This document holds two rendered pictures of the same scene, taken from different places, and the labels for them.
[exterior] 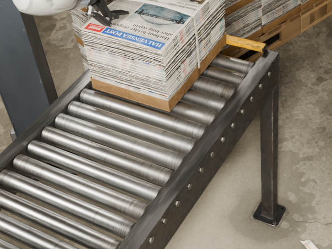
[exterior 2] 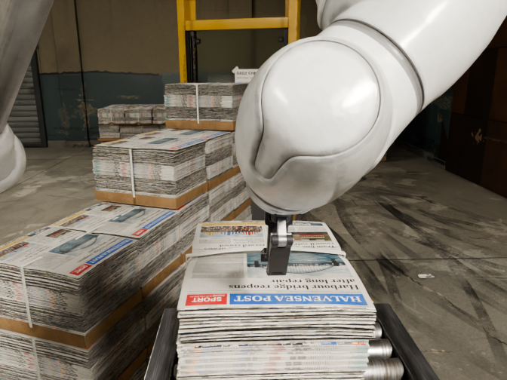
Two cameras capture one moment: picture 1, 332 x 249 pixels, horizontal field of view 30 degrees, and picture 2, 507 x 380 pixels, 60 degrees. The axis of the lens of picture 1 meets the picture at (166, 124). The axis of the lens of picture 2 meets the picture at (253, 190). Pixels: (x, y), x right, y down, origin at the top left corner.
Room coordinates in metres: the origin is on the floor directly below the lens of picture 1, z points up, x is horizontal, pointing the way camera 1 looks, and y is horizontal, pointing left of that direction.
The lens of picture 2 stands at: (1.05, 0.47, 1.35)
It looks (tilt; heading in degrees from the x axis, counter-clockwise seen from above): 15 degrees down; 321
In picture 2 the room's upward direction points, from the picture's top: straight up
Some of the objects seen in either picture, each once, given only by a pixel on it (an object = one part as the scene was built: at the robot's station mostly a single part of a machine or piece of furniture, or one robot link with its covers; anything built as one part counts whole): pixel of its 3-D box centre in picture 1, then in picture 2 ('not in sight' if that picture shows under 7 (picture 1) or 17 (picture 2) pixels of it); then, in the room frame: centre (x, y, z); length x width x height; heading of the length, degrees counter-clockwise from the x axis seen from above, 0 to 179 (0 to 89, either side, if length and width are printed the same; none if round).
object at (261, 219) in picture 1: (269, 212); not in sight; (1.57, -0.36, 0.01); 0.14 x 0.13 x 0.01; 53
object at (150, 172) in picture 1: (105, 155); not in sight; (1.26, 0.18, 0.77); 0.47 x 0.05 x 0.05; 53
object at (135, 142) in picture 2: not in sight; (153, 142); (2.70, -0.35, 1.06); 0.37 x 0.29 x 0.01; 31
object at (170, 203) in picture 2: not in sight; (153, 190); (2.71, -0.34, 0.86); 0.38 x 0.29 x 0.04; 32
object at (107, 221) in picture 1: (64, 203); not in sight; (1.10, 0.30, 0.77); 0.47 x 0.05 x 0.05; 53
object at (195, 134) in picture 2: not in sight; (183, 133); (2.86, -0.58, 1.06); 0.37 x 0.28 x 0.01; 31
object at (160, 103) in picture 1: (142, 79); not in sight; (1.51, 0.05, 0.83); 0.29 x 0.16 x 0.04; 53
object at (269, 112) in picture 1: (269, 155); not in sight; (1.57, -0.36, 0.34); 0.06 x 0.06 x 0.68; 53
